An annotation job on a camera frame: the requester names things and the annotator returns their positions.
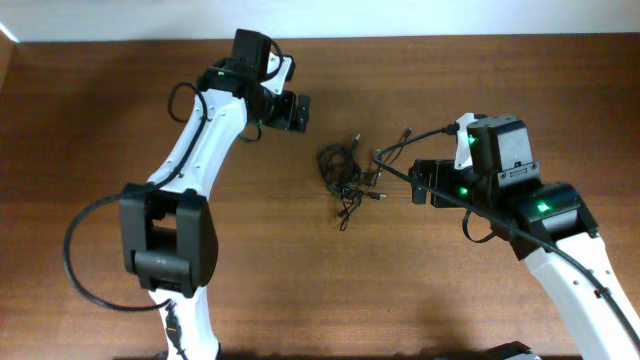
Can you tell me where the camera cable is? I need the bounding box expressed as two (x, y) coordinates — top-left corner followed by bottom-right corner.
(372, 124), (640, 346)
(62, 81), (209, 360)

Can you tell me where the left camera cable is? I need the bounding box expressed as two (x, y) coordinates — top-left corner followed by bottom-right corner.
(62, 81), (209, 360)

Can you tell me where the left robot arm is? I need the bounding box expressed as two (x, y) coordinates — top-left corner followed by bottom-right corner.
(119, 29), (310, 359)

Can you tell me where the black USB cable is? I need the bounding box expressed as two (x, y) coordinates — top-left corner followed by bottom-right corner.
(316, 133), (388, 232)

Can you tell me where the right camera cable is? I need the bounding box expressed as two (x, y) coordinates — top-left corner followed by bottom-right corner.
(372, 124), (640, 346)

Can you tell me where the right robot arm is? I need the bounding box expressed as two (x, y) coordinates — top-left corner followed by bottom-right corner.
(408, 113), (639, 359)

